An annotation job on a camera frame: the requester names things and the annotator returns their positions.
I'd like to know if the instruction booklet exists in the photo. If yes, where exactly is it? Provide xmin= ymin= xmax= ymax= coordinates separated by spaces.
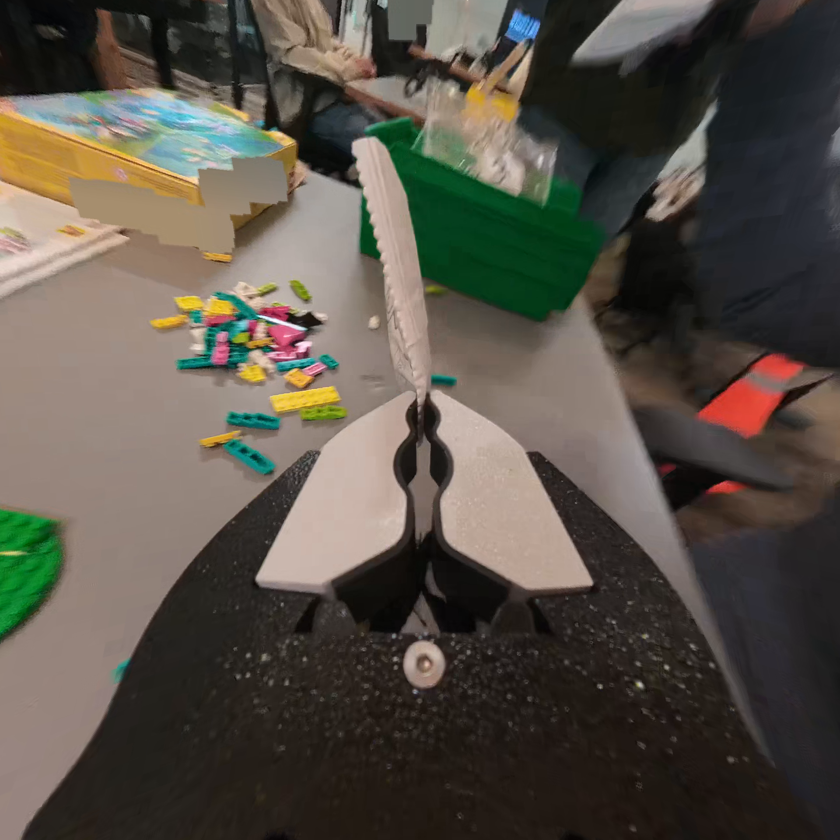
xmin=0 ymin=184 xmax=129 ymax=299

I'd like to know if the white printed paper bag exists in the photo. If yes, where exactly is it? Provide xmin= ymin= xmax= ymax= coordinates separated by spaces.
xmin=352 ymin=136 xmax=434 ymax=447

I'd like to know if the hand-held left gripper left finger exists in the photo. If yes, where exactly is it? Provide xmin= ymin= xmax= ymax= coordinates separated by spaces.
xmin=255 ymin=392 xmax=421 ymax=598

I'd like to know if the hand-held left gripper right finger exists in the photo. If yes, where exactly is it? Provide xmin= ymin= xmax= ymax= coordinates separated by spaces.
xmin=425 ymin=390 xmax=596 ymax=599

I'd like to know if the orange reflective vest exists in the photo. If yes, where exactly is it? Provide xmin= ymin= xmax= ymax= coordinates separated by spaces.
xmin=659 ymin=354 xmax=834 ymax=493

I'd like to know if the green lego plate assembly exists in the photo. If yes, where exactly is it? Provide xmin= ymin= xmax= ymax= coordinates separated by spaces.
xmin=0 ymin=507 xmax=65 ymax=641

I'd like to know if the pile of colourful lego pieces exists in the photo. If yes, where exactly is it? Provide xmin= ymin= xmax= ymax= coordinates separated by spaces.
xmin=150 ymin=279 xmax=349 ymax=476

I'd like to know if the yellow lego box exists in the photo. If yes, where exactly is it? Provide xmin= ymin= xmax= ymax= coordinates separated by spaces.
xmin=0 ymin=88 xmax=299 ymax=263

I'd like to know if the person's own torso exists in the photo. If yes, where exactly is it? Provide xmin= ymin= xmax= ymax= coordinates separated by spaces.
xmin=689 ymin=525 xmax=840 ymax=821

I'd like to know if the black office chair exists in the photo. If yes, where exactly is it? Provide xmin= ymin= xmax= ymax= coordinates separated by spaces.
xmin=633 ymin=407 xmax=795 ymax=490

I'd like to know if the person's right forearm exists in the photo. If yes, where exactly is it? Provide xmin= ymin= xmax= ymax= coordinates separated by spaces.
xmin=696 ymin=0 xmax=840 ymax=368

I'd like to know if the green storage bin stack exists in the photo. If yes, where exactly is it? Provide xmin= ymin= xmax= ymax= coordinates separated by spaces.
xmin=360 ymin=117 xmax=608 ymax=322

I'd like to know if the clear plastic bag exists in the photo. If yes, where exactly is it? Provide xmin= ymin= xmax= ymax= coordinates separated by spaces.
xmin=420 ymin=79 xmax=559 ymax=204

